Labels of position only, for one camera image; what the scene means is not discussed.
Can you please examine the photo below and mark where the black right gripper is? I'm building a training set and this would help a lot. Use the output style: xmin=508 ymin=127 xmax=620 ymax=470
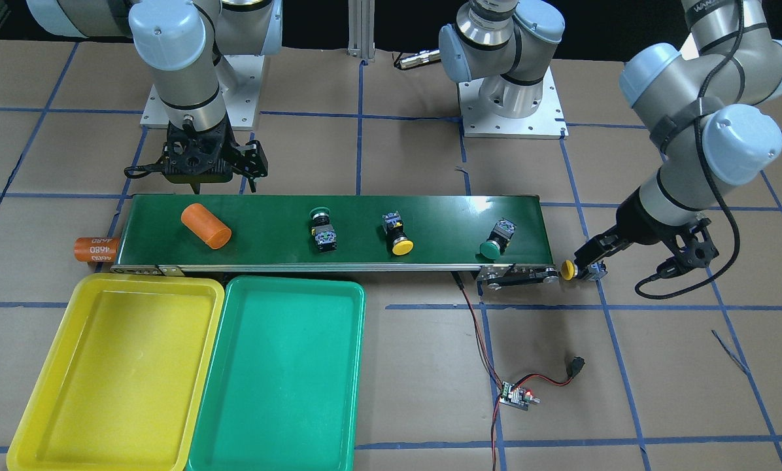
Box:
xmin=161 ymin=122 xmax=268 ymax=196

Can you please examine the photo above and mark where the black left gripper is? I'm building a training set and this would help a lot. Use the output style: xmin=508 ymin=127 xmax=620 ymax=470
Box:
xmin=574 ymin=194 xmax=673 ymax=281

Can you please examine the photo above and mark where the yellow push button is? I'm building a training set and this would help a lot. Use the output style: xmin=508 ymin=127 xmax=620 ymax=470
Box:
xmin=559 ymin=260 xmax=608 ymax=281

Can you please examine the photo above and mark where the plain orange cylinder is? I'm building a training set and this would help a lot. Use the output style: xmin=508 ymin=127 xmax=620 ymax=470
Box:
xmin=180 ymin=203 xmax=232 ymax=250

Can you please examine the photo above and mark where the green push button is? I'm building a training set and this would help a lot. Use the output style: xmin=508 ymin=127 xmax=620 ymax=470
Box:
xmin=310 ymin=207 xmax=337 ymax=253
xmin=479 ymin=218 xmax=516 ymax=260

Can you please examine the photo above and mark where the orange cylinder with label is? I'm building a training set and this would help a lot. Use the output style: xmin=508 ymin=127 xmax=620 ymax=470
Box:
xmin=73 ymin=237 xmax=121 ymax=262

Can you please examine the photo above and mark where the yellow push button apart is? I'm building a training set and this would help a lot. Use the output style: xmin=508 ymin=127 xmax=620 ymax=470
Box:
xmin=382 ymin=211 xmax=414 ymax=256

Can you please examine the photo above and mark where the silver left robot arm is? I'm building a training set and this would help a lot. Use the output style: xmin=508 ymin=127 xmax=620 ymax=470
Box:
xmin=439 ymin=1 xmax=782 ymax=280

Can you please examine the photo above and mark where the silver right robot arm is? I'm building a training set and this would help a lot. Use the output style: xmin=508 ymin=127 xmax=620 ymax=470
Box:
xmin=27 ymin=1 xmax=283 ymax=193

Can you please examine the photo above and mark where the green conveyor belt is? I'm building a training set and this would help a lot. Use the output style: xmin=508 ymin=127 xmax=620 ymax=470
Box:
xmin=111 ymin=194 xmax=558 ymax=287

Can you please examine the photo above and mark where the small motor controller board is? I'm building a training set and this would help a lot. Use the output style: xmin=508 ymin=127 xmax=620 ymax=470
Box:
xmin=498 ymin=381 xmax=540 ymax=411

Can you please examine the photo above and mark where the green plastic tray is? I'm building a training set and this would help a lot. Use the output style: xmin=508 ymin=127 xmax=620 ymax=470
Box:
xmin=187 ymin=275 xmax=366 ymax=470

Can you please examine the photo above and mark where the yellow plastic tray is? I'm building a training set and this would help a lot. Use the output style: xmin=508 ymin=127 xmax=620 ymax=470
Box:
xmin=7 ymin=273 xmax=224 ymax=470

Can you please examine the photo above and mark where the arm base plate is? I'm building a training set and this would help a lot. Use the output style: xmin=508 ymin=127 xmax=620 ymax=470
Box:
xmin=458 ymin=69 xmax=570 ymax=139
xmin=140 ymin=56 xmax=266 ymax=131

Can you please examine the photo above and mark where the red black power cable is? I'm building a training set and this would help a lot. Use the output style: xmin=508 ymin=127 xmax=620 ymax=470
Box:
xmin=450 ymin=271 xmax=587 ymax=471

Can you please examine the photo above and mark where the aluminium frame post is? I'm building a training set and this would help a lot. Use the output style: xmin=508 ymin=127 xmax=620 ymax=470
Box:
xmin=347 ymin=0 xmax=375 ymax=63

